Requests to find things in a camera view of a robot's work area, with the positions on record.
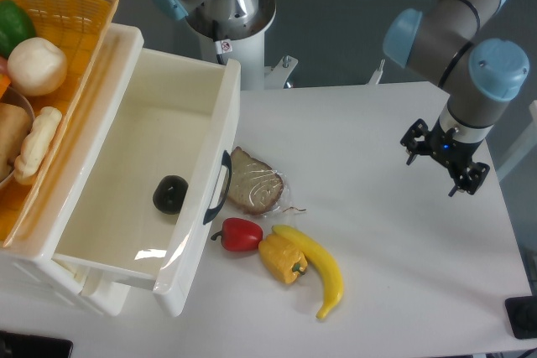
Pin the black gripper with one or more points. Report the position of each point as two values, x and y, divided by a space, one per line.
468 176

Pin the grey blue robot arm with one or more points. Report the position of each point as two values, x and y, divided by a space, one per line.
480 79

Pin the white drawer cabinet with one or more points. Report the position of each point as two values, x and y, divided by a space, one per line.
27 262

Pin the yellow banana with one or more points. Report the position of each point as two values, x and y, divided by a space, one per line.
324 263

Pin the black device right edge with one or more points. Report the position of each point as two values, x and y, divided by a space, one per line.
521 313

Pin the yellow bell pepper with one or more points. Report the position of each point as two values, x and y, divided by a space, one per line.
283 259

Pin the wrapped brown bread slice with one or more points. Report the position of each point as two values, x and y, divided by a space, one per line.
256 189

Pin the red bell pepper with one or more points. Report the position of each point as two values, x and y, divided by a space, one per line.
239 235

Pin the black round object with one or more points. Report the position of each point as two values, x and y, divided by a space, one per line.
169 196

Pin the orange woven basket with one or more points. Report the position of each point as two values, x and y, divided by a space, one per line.
77 27

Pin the pale twisted bread roll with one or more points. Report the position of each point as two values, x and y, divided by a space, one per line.
36 145

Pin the round white bun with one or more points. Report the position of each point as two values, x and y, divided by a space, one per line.
37 67

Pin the brown bread loaf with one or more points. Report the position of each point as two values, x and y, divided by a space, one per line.
15 126

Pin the metal bowl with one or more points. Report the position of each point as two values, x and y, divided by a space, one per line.
10 96

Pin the green bell pepper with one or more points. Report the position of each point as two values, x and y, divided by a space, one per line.
16 27

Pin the black device bottom left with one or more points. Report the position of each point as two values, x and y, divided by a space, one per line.
34 346

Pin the white frame right edge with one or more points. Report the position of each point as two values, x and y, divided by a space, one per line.
520 148

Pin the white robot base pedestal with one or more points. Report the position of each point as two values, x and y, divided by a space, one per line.
235 30

